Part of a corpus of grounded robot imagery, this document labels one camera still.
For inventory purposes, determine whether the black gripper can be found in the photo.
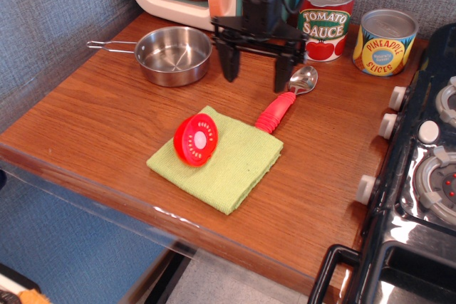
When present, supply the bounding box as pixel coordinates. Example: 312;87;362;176
212;0;306;93

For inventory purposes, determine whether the pineapple slices can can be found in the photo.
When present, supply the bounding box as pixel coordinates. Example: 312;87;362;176
352;9;419;77

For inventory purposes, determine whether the tomato sauce can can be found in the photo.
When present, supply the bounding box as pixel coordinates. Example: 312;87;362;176
297;0;355;62

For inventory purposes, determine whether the silver metal pan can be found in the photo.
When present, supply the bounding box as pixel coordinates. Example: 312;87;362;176
86;26;212;88

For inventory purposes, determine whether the green folded cloth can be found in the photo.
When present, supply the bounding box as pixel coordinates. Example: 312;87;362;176
146;106;284;215

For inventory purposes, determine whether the red handled metal spoon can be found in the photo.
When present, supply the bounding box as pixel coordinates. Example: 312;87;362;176
254;65;318;134

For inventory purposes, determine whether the red toy tomato half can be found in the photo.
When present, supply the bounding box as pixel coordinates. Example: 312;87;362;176
173;113;218;167

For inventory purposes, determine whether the orange fuzzy object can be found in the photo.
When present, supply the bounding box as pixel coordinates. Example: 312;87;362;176
18;289;51;304

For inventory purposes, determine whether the black toy stove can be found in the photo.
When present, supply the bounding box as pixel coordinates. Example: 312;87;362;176
309;23;455;303

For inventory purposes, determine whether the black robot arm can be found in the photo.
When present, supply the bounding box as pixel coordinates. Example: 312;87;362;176
212;0;308;93

